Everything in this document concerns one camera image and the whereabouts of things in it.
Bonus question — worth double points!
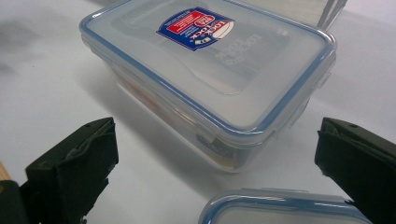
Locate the metal stand legs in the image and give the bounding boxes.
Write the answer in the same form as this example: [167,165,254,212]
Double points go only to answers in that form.
[317,0,348,31]

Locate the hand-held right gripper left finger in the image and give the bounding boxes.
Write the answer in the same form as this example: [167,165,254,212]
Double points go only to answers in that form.
[24,117,120,224]

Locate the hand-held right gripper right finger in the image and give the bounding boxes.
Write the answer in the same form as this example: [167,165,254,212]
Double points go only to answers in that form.
[314,117,396,224]

